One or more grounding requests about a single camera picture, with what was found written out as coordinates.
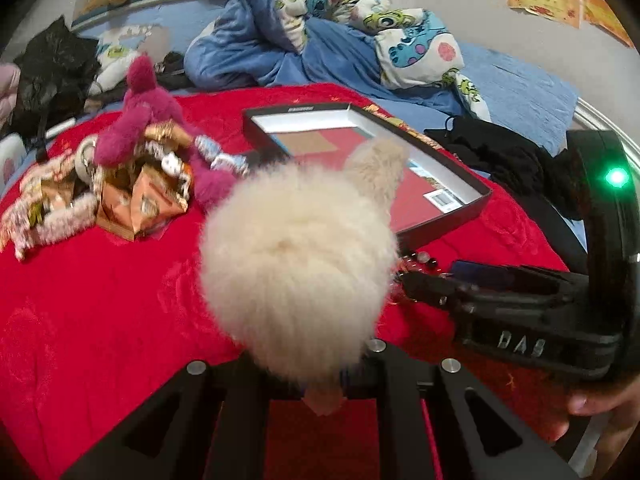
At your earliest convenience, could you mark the cream fluffy pompom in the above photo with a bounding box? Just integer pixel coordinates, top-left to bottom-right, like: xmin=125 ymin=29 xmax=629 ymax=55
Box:
xmin=200 ymin=162 xmax=399 ymax=415

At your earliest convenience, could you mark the blue knitted scrunchie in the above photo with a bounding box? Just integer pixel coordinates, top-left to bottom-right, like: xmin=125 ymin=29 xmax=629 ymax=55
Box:
xmin=193 ymin=134 xmax=250 ymax=176

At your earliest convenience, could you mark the magenta plush bear toy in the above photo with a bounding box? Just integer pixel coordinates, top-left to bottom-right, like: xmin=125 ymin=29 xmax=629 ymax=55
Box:
xmin=94 ymin=55 xmax=239 ymax=211

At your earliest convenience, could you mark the person's right hand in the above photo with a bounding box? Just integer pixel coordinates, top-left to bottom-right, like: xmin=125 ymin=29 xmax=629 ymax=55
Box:
xmin=550 ymin=376 xmax=639 ymax=479

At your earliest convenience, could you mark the red patterned blanket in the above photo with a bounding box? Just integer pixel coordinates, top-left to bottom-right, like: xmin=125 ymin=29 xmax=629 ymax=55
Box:
xmin=1 ymin=84 xmax=568 ymax=479

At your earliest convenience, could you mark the black clothing pile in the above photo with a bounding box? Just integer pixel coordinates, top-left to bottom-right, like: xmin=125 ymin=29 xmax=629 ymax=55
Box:
xmin=423 ymin=115 xmax=589 ymax=271

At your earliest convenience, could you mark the black shallow cardboard box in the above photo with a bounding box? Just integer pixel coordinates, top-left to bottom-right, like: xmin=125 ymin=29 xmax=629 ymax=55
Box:
xmin=242 ymin=103 xmax=491 ymax=252

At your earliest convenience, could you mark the gold foil snack packet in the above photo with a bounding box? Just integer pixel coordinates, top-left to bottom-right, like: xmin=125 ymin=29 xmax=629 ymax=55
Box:
xmin=144 ymin=120 xmax=194 ymax=148

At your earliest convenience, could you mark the white Scream print pillow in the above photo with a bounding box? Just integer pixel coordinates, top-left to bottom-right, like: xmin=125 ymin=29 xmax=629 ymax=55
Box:
xmin=0 ymin=133 xmax=27 ymax=191

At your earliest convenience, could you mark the black plastic bag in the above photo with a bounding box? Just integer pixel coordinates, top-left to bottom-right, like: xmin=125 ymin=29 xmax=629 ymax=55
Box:
xmin=9 ymin=18 xmax=100 ymax=145

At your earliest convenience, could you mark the small monster print pillow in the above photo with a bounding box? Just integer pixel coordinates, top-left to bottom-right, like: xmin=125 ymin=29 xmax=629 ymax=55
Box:
xmin=88 ymin=25 xmax=170 ymax=96

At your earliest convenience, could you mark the pink quilted duvet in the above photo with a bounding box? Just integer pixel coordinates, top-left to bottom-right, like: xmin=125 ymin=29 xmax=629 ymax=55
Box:
xmin=0 ymin=63 xmax=21 ymax=126

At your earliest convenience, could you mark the blue monster print comforter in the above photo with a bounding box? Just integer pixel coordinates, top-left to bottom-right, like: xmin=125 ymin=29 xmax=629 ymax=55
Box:
xmin=184 ymin=0 xmax=490 ymax=120

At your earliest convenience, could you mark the white cat charm keychain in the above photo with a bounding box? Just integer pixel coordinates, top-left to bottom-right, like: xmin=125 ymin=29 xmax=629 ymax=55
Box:
xmin=160 ymin=152 xmax=188 ymax=179

